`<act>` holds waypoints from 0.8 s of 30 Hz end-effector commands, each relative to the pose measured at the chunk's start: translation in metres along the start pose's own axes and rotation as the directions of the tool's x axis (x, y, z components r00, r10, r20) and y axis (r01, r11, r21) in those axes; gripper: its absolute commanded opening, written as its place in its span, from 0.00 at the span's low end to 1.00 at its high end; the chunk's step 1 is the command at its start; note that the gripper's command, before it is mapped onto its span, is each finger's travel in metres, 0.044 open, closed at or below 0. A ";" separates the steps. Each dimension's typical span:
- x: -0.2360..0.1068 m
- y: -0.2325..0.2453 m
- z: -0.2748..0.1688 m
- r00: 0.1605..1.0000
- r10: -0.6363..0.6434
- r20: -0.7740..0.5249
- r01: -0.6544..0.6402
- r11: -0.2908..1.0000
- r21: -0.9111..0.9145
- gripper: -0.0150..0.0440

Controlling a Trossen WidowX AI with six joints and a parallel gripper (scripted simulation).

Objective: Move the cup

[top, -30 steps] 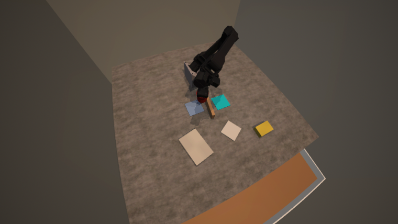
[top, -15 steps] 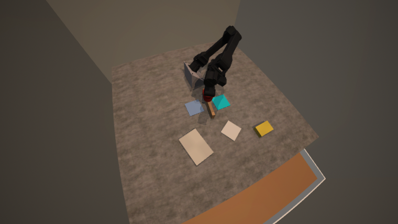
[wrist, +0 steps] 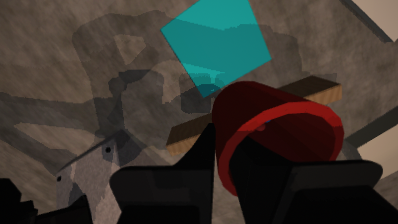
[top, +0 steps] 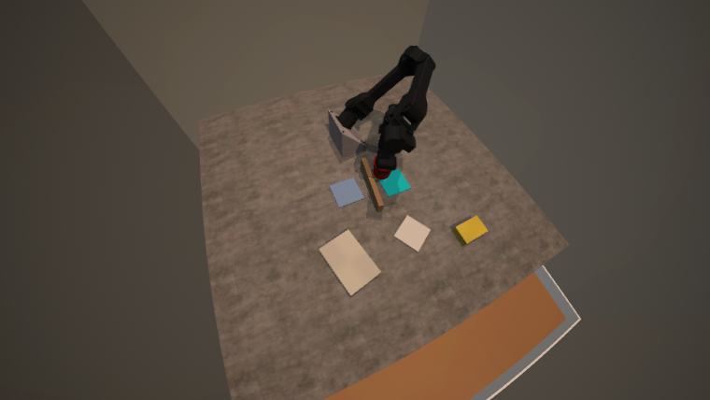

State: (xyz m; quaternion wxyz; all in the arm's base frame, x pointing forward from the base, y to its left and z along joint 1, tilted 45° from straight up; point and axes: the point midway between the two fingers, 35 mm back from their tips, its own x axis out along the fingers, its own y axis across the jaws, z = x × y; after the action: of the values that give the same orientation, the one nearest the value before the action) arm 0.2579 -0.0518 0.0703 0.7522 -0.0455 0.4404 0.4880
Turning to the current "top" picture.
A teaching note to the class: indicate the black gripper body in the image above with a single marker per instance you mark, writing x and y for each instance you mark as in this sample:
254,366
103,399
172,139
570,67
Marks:
385,160

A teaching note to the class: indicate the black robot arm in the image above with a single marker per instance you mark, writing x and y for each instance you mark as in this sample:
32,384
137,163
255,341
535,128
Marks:
397,133

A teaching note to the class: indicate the yellow rectangular block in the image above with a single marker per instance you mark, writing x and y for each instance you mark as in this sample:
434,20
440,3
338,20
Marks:
470,230

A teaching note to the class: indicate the beige flat square tile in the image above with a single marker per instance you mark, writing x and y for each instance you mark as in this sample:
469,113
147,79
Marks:
412,233

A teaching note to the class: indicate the tan flat rectangular pad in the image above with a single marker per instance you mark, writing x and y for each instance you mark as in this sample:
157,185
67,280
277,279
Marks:
350,262

